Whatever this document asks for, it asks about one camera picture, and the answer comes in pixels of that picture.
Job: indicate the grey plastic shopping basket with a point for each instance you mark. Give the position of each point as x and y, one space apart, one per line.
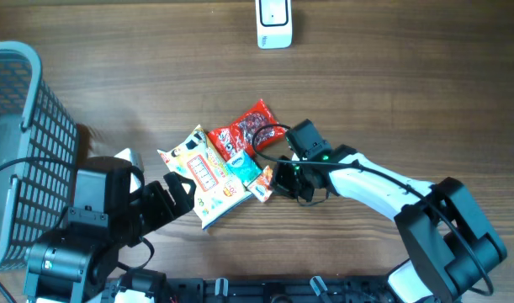
38 149

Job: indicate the orange tissue pack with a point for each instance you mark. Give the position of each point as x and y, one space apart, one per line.
260 187

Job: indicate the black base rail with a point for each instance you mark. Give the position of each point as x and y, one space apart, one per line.
352 289

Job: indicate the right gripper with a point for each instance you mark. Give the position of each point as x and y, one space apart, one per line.
281 183

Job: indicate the red candy bag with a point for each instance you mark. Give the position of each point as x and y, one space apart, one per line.
237 136

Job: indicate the white barcode scanner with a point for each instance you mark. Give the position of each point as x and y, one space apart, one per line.
274 23

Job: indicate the teal tissue pack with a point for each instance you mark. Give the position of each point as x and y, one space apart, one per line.
243 166

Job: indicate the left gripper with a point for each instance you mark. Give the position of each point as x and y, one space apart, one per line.
166 211

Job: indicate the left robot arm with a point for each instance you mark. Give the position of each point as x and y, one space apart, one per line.
71 263

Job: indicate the white yellow wet wipes pack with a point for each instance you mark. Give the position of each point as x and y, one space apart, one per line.
218 189

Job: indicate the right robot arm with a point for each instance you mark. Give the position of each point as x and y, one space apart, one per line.
452 246

